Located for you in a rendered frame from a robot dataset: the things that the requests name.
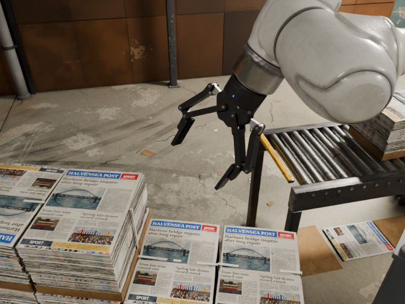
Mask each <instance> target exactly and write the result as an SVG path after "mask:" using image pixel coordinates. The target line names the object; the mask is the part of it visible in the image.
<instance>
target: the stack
mask: <svg viewBox="0 0 405 304"><path fill-rule="evenodd" d="M219 228H220V225H215V224H207V223H196V222H189V221H177V220H163V219H150V221H149V224H148V228H147V230H146V234H145V237H144V239H143V243H142V246H141V248H140V252H139V255H138V257H137V261H136V264H135V267H134V270H133V273H132V276H131V279H130V283H129V285H128V288H127V292H126V294H125V298H124V301H123V302H115V301H109V300H99V299H89V298H83V297H72V296H62V295H56V294H46V293H38V292H37V290H36V289H35V290H34V291H33V293H31V292H26V291H17V290H9V289H4V288H0V304H304V297H303V287H302V282H301V276H302V271H300V258H299V251H298V241H297V233H296V232H288V231H284V230H274V229H262V228H255V227H242V226H224V229H223V235H222V245H221V255H220V261H219V252H220V244H219V242H220V241H219V237H220V236H219ZM218 268H219V269H218ZM218 273H219V274H218ZM300 274H301V276H300Z"/></svg>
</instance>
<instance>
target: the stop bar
mask: <svg viewBox="0 0 405 304"><path fill-rule="evenodd" d="M260 141H261V142H262V144H263V145H264V146H265V148H266V150H267V151H268V153H269V154H270V156H271V157H272V159H273V161H274V162H275V164H276V165H277V166H278V168H279V170H280V171H281V173H282V175H283V176H284V178H285V179H286V180H287V182H288V183H293V182H294V178H293V177H292V176H291V174H290V172H289V171H288V170H287V168H286V167H285V165H284V163H283V162H282V161H281V159H280V158H279V156H278V155H277V153H276V152H275V150H274V149H273V147H272V146H271V144H270V143H269V142H268V140H267V139H266V137H265V135H264V134H263V133H262V134H261V137H260Z"/></svg>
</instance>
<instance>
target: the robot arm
mask: <svg viewBox="0 0 405 304"><path fill-rule="evenodd" d="M341 2H342V0H267V1H266V2H265V4H264V6H263V7H262V9H261V11H260V13H259V15H258V17H257V19H256V21H255V23H254V25H253V30H252V32H251V35H250V38H249V39H248V41H247V43H246V44H245V45H244V47H243V50H242V51H241V53H240V54H239V56H238V58H237V59H236V61H235V63H234V65H233V67H232V70H233V73H232V75H231V77H230V78H229V80H228V81H227V83H226V85H225V86H224V89H223V90H220V88H219V84H218V83H209V84H208V85H207V86H206V87H205V89H204V90H203V91H202V92H200V93H198V94H196V95H195V96H194V97H192V98H190V99H188V100H187V101H185V102H184V103H182V104H180V105H179V106H178V109H179V111H181V112H182V114H183V117H182V119H181V120H180V122H179V124H178V125H177V128H178V132H177V134H176V135H175V137H174V139H173V140H172V142H171V145H172V146H175V145H178V144H181V143H182V141H183V140H184V138H185V137H186V135H187V133H188V131H189V130H190V128H191V126H192V125H193V123H194V122H195V119H194V118H192V117H195V116H200V115H205V114H208V113H213V112H217V115H218V118H219V119H220V120H221V121H224V123H225V125H226V126H227V127H231V132H232V135H233V139H234V158H235V163H233V164H231V165H230V167H229V168H228V170H227V171H226V172H225V174H224V175H223V176H222V178H221V179H220V181H219V182H218V183H217V185H216V186H215V187H214V188H215V189H216V190H218V189H221V188H222V187H224V186H225V184H226V183H227V182H228V181H229V180H230V181H232V180H234V179H236V177H237V176H238V175H239V174H240V172H241V171H243V172H244V173H245V174H249V173H251V172H252V171H254V170H255V167H256V160H257V153H258V150H259V143H260V137H261V134H262V133H263V131H264V129H265V127H266V126H265V124H264V123H261V124H260V123H259V122H257V121H256V120H254V114H255V113H256V111H257V110H258V108H259V107H260V105H261V104H262V102H263V101H264V100H265V98H266V97H267V96H268V95H272V94H273V93H274V92H275V91H276V90H277V88H278V87H279V85H280V84H281V82H282V81H283V80H284V78H285V79H286V81H287V82H288V84H289V86H290V87H291V88H292V89H293V91H294V92H295V93H296V94H297V95H298V97H299V98H300V99H301V100H302V102H303V103H304V104H305V105H306V106H307V107H309V108H310V109H311V110H312V111H314V112H315V113H316V114H318V115H319V116H321V117H323V118H324V119H327V120H329V121H331V122H335V123H338V124H343V125H354V124H360V123H363V122H366V121H369V120H370V119H372V118H374V117H376V116H377V115H379V114H380V113H381V112H382V111H384V109H385V108H386V107H387V106H388V104H389V103H390V102H391V99H392V97H393V95H394V92H395V88H396V84H397V80H398V78H399V77H400V76H402V75H404V74H405V28H396V27H395V25H394V24H393V23H392V22H391V21H390V20H389V19H388V18H386V17H384V16H368V15H361V14H351V13H344V12H337V11H338V9H339V7H340V6H341ZM214 95H217V96H216V106H211V107H207V108H204V109H199V110H194V111H190V108H191V107H193V106H195V105H196V104H198V103H200V102H201V101H203V100H205V99H206V98H208V97H210V96H214ZM246 124H249V125H250V132H251V134H250V138H249V141H248V148H247V152H246V149H245V132H246V128H245V125H246ZM238 127H239V129H238Z"/></svg>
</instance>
